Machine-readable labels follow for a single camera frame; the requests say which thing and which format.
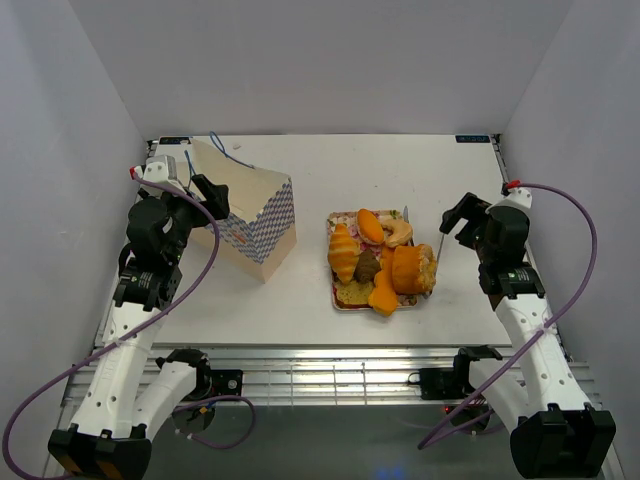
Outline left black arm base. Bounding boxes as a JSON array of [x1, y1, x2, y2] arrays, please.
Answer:
[[171, 370, 243, 434]]

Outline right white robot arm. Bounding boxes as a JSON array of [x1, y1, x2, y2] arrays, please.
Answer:
[[440, 187, 616, 479]]

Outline toast bread slice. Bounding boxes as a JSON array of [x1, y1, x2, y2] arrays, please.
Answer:
[[334, 281, 374, 309]]

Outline striped golden croissant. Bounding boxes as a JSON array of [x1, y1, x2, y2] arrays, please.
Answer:
[[328, 224, 361, 284]]

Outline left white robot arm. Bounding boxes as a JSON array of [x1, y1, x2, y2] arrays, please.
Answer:
[[48, 174, 230, 479]]

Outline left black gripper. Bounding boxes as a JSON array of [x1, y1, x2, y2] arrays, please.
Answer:
[[153, 174, 229, 262]]

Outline metal serving tongs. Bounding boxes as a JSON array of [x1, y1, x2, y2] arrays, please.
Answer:
[[402, 205, 445, 273]]

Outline large orange loaf bread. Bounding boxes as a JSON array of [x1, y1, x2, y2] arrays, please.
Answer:
[[392, 244, 437, 295]]

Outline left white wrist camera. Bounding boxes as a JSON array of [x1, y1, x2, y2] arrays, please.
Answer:
[[129, 155, 182, 190]]

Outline blue checkered paper bag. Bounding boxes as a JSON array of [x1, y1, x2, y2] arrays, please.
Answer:
[[190, 137, 297, 283]]

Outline long orange wavy bread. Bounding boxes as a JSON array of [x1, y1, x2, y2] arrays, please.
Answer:
[[368, 247, 398, 317]]

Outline brown chocolate croissant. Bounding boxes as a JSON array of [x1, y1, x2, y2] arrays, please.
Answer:
[[354, 250, 381, 284]]

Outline orange oval bun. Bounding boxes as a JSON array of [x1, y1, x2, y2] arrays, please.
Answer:
[[356, 209, 384, 233]]

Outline pale curved crescent bread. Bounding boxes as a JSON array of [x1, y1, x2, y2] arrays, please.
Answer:
[[381, 218, 413, 248]]

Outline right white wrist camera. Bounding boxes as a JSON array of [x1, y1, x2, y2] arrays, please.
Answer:
[[499, 180, 532, 213]]

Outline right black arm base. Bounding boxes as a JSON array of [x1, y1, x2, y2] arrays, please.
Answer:
[[407, 367, 492, 435]]

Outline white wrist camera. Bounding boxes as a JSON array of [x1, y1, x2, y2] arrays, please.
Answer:
[[129, 155, 182, 190], [499, 180, 532, 213]]

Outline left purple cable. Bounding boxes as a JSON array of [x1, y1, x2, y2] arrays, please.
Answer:
[[1, 179, 257, 474]]

